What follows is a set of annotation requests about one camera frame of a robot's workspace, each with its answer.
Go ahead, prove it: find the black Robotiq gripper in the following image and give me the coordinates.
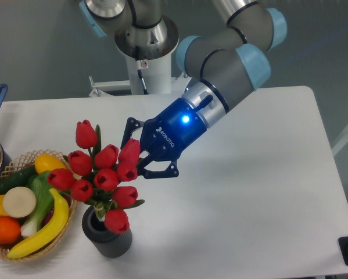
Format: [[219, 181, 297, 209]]
[[120, 98, 207, 179]]

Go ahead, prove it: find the red tulip bouquet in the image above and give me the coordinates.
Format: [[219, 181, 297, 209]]
[[47, 120, 143, 234]]

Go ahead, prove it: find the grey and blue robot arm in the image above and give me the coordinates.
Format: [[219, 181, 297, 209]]
[[79, 1, 287, 179]]

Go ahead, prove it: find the dark grey ribbed vase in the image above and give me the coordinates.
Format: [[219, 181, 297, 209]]
[[81, 206, 133, 258]]

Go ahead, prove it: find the dark red fruit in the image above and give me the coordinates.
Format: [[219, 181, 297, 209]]
[[44, 194, 71, 225]]

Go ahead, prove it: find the yellow banana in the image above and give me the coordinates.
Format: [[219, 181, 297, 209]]
[[7, 188, 69, 259]]

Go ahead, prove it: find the green bok choy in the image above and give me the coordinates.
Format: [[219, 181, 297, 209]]
[[21, 171, 54, 238]]

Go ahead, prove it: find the woven wicker basket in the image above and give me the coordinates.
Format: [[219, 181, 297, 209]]
[[0, 149, 78, 263]]

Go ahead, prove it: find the green cucumber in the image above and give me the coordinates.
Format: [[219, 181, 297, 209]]
[[0, 164, 37, 195]]

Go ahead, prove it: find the round beige bun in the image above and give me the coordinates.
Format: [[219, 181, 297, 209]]
[[2, 187, 37, 218]]

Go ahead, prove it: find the orange fruit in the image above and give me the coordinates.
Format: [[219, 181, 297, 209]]
[[0, 217, 21, 244]]

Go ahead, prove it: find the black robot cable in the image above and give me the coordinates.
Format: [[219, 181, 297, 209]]
[[134, 45, 149, 95]]

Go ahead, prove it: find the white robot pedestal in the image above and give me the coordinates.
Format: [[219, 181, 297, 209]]
[[89, 15, 192, 97]]

